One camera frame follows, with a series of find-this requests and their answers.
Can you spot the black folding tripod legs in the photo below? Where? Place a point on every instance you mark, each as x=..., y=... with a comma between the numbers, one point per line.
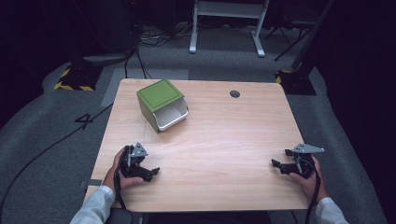
x=289, y=40

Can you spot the round black table grommet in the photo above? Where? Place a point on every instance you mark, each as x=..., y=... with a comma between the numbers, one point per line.
x=234, y=94

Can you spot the white metal desk frame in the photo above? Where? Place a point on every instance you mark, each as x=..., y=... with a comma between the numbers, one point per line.
x=229, y=9

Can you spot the person's right hand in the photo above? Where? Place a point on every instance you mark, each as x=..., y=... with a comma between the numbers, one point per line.
x=313, y=186

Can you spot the green storage bin white drawer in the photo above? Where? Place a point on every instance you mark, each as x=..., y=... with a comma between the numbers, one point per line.
x=159, y=95

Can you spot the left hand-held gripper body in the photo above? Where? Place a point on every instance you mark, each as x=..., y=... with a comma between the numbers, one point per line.
x=132, y=161

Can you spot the black padded seat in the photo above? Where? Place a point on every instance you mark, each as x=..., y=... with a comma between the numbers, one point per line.
x=120, y=216

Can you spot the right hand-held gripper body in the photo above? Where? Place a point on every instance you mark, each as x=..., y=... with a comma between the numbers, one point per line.
x=303, y=166

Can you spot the striped black stand base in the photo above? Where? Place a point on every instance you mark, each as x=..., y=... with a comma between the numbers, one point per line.
x=297, y=82
x=79, y=79

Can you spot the grey metal stand pole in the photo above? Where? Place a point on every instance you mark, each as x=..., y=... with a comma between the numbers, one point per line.
x=313, y=34

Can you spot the person's left hand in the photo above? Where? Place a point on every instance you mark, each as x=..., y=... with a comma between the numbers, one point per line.
x=112, y=175

